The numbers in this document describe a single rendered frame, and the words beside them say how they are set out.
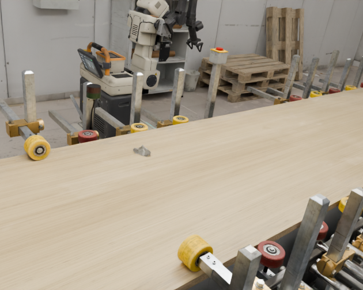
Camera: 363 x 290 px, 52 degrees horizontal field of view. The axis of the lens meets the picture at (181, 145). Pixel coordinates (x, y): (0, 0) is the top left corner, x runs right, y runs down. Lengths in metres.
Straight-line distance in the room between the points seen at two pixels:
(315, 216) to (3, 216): 0.85
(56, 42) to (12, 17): 0.50
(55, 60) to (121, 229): 3.54
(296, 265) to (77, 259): 0.56
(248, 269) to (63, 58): 3.96
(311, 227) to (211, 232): 0.33
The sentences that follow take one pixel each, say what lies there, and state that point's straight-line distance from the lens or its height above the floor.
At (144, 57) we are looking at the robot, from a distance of 3.03.
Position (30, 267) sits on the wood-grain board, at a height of 0.90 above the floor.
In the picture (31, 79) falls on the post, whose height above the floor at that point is 1.15.
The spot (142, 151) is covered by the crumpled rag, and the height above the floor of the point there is 0.91.
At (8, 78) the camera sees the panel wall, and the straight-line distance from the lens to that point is 4.38.
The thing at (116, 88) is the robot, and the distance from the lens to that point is 2.72.
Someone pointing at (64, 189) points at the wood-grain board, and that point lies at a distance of 1.28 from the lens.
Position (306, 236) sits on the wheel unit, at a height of 1.06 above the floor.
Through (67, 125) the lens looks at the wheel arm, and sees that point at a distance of 1.82.
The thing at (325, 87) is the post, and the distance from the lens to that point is 3.10.
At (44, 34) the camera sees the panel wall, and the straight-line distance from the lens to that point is 4.38.
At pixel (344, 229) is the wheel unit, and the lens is 1.18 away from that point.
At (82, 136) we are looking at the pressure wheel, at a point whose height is 0.91.
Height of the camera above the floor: 1.61
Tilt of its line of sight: 26 degrees down
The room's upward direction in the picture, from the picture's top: 8 degrees clockwise
